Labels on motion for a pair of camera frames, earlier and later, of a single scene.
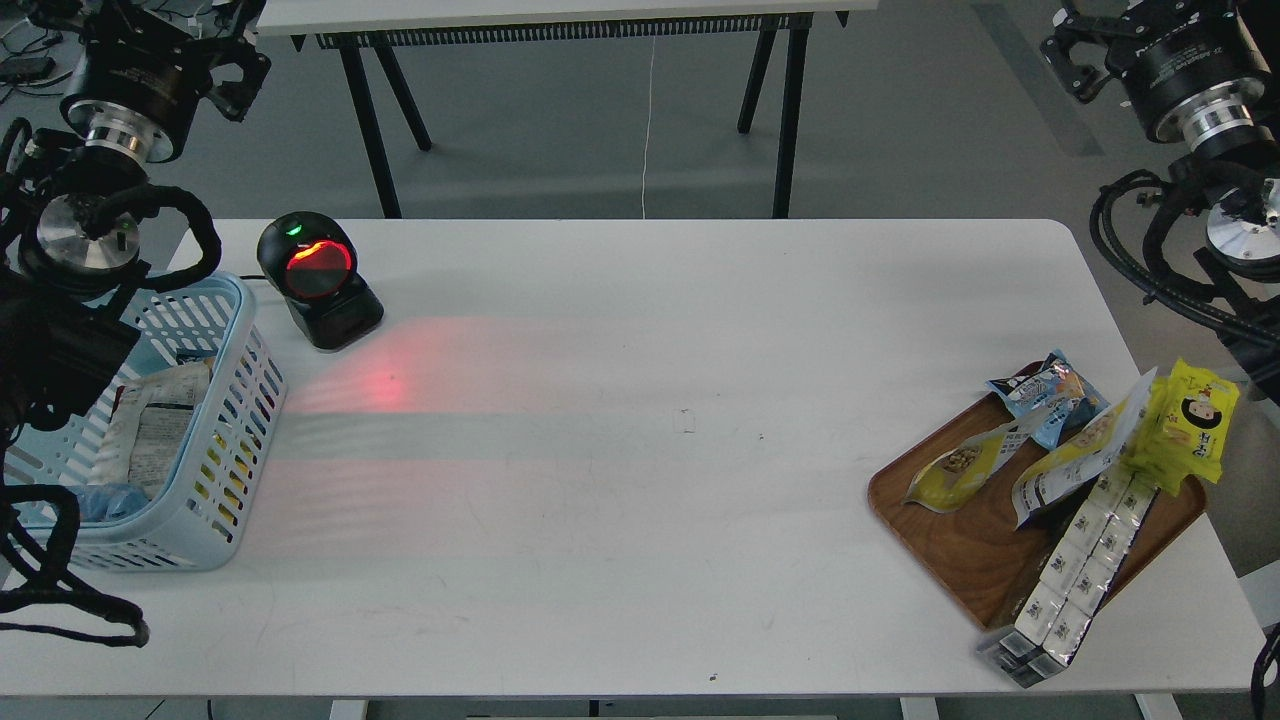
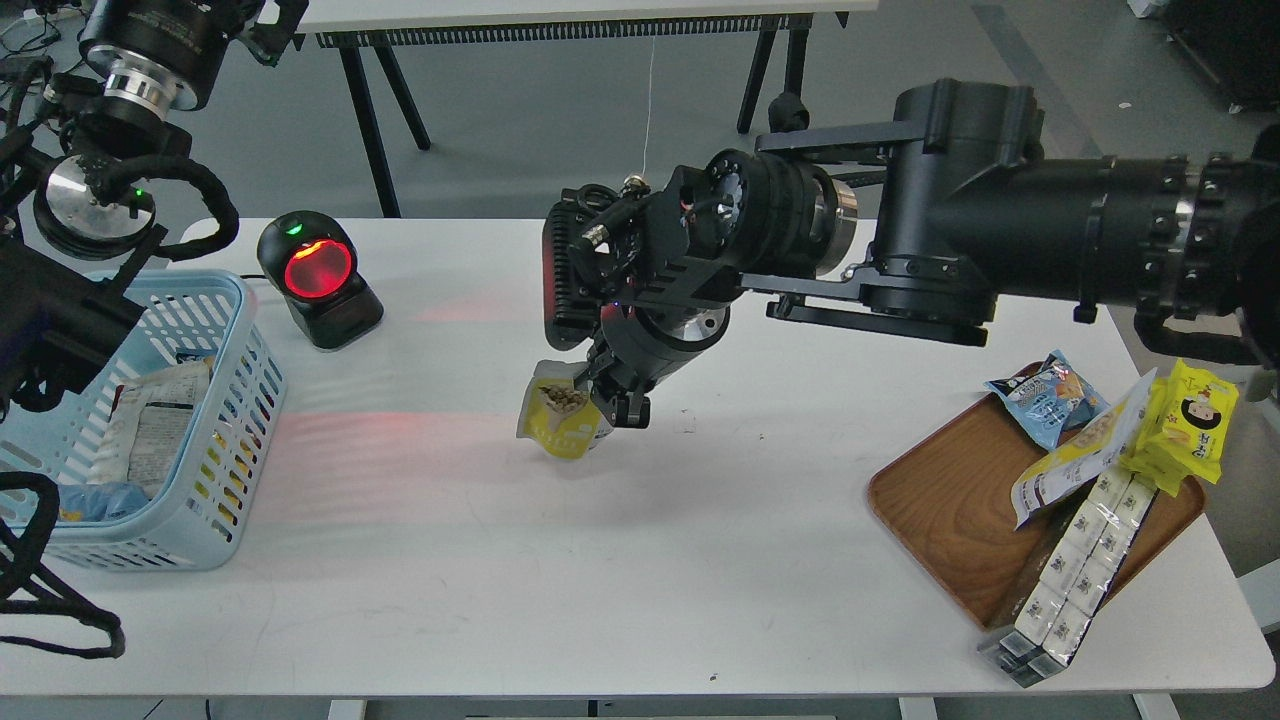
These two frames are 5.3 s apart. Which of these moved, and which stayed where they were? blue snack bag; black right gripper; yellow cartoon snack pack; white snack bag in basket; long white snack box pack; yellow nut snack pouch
Moved: black right gripper; yellow nut snack pouch
Stayed: blue snack bag; white snack bag in basket; long white snack box pack; yellow cartoon snack pack
